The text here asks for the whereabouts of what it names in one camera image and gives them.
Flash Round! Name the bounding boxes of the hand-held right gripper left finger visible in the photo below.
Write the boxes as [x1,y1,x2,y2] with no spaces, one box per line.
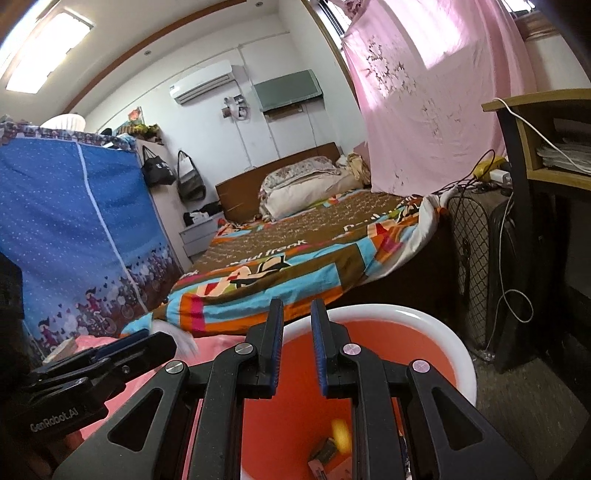
[53,298,286,480]

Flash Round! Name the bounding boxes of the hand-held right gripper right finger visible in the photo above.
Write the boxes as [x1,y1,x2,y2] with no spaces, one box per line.
[311,299,539,480]

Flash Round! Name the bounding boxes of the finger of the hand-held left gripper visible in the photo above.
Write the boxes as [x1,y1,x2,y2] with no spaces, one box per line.
[30,329,151,377]
[28,331,177,402]

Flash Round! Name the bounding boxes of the orange bin with white rim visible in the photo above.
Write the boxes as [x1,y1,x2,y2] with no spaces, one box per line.
[240,304,477,480]

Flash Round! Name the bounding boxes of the small yellow packet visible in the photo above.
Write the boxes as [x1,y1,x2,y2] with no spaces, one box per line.
[332,418,354,450]

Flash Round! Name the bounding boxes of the white packet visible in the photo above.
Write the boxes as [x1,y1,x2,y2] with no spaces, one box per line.
[307,457,338,480]

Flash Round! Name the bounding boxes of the beige tissue box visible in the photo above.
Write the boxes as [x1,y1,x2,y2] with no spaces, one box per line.
[44,339,79,363]

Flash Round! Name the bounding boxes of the bed with colourful quilt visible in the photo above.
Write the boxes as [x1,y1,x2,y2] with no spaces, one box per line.
[121,191,451,358]

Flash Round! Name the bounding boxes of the grey nightstand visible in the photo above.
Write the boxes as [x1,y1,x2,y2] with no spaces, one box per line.
[179,217,227,264]

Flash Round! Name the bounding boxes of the blue fabric wardrobe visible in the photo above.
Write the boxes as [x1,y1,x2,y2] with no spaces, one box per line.
[0,124,185,361]

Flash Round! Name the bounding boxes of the white wardrobe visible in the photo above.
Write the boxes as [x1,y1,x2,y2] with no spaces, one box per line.
[136,138,195,273]

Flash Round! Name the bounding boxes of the black clothes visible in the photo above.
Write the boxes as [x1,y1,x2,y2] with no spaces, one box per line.
[183,202,225,227]

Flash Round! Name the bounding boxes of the white pillow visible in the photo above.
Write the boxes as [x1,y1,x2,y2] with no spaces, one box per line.
[265,173,365,220]

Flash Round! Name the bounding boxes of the brown wooden headboard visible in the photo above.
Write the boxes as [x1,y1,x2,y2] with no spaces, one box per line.
[215,142,340,222]

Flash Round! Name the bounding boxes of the grey hanging bag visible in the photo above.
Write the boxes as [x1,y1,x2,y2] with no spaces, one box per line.
[177,150,206,203]

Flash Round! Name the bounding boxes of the black hanging bag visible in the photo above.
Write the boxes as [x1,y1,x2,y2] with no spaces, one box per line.
[141,145,177,188]

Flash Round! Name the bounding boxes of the floral pillow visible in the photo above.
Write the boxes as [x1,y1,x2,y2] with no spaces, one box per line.
[259,156,342,190]

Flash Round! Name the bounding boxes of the black floor fan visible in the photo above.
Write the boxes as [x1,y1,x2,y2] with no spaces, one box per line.
[445,187,497,356]

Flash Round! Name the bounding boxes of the yellowish crumpled cloth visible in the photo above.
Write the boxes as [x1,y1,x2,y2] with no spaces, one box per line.
[339,152,372,185]

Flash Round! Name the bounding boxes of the colourful decorations pile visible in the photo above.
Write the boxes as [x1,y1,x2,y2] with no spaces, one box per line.
[115,106,164,146]

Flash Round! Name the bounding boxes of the white slatted basket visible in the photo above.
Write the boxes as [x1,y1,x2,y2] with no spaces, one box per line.
[41,113,88,132]

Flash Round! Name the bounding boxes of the yellow plug adapter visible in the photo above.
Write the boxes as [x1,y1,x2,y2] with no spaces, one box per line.
[473,157,506,178]

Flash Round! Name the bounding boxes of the pink curtain cloth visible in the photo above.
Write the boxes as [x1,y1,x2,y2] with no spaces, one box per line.
[342,0,539,197]

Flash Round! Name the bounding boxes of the white air conditioner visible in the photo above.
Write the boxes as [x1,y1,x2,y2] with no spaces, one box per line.
[168,60,234,104]

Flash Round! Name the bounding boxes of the wooden desk shelf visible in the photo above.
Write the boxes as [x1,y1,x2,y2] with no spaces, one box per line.
[481,90,591,480]

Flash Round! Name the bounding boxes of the rectangular ceiling light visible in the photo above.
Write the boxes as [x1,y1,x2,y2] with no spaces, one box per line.
[4,10,95,95]

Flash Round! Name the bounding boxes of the stack of papers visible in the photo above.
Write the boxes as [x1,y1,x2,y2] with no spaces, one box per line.
[536,117,591,174]

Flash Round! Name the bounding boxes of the window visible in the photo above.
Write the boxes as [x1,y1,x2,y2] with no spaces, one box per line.
[314,0,352,35]

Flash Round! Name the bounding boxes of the white cable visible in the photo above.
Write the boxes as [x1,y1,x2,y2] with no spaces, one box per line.
[492,97,591,174]
[489,185,534,361]

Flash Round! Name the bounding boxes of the wall hook with small items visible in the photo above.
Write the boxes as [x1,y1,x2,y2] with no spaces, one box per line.
[223,93,252,121]

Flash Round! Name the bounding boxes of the black cable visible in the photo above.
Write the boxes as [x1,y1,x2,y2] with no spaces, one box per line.
[431,150,497,195]

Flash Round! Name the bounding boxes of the wall television with green cover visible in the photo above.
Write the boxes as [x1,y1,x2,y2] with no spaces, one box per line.
[253,69,324,113]

